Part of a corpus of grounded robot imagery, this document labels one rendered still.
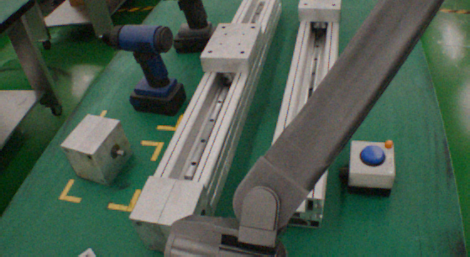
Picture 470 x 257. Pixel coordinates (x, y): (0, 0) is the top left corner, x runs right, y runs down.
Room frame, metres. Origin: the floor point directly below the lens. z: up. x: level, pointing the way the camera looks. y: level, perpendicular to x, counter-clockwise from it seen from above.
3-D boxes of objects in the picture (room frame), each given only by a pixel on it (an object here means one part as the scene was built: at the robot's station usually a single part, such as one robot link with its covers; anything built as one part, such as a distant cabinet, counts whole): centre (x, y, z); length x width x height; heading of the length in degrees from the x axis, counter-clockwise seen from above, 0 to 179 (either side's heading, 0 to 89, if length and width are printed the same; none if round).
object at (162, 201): (0.40, 0.12, 0.83); 0.12 x 0.09 x 0.10; 70
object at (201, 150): (0.82, -0.03, 0.82); 0.80 x 0.10 x 0.09; 160
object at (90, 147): (0.60, 0.28, 0.83); 0.11 x 0.10 x 0.10; 62
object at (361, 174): (0.45, -0.22, 0.81); 0.10 x 0.08 x 0.06; 70
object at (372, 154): (0.44, -0.23, 0.84); 0.04 x 0.04 x 0.02
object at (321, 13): (0.99, -0.29, 0.87); 0.16 x 0.11 x 0.07; 160
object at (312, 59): (0.75, -0.21, 0.82); 0.80 x 0.10 x 0.09; 160
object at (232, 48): (0.82, -0.03, 0.87); 0.16 x 0.11 x 0.07; 160
